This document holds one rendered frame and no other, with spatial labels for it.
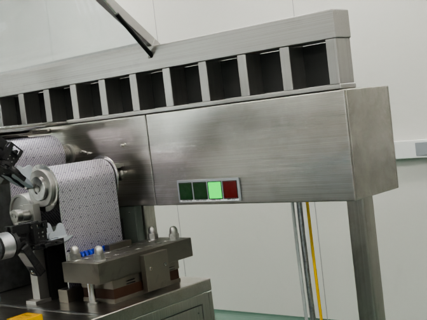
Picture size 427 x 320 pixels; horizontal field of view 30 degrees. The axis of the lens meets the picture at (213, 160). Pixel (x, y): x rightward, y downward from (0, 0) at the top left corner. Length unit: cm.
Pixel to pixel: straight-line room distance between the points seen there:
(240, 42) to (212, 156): 36
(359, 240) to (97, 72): 106
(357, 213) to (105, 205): 80
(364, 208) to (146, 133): 75
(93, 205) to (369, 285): 88
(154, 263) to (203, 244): 325
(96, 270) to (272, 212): 304
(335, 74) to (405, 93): 252
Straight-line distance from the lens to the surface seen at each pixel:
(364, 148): 220
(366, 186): 220
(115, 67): 269
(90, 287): 239
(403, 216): 475
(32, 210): 250
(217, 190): 241
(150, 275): 242
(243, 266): 548
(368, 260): 236
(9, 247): 232
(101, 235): 257
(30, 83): 305
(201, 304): 255
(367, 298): 239
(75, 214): 250
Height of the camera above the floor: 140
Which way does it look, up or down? 3 degrees down
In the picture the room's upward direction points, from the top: 7 degrees counter-clockwise
